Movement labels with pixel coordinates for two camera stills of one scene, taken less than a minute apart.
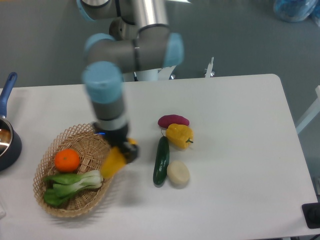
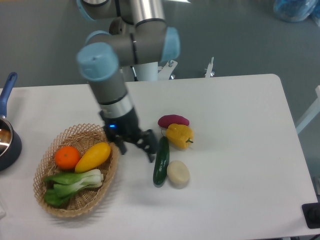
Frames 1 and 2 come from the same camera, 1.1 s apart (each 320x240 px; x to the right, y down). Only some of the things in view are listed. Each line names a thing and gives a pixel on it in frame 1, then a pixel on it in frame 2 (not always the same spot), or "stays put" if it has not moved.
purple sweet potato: (166, 120) stays put
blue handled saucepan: (10, 140) stays put
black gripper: (116, 137) -> (124, 128)
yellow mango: (115, 161) -> (93, 158)
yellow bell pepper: (179, 135) stays put
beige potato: (178, 173) stays put
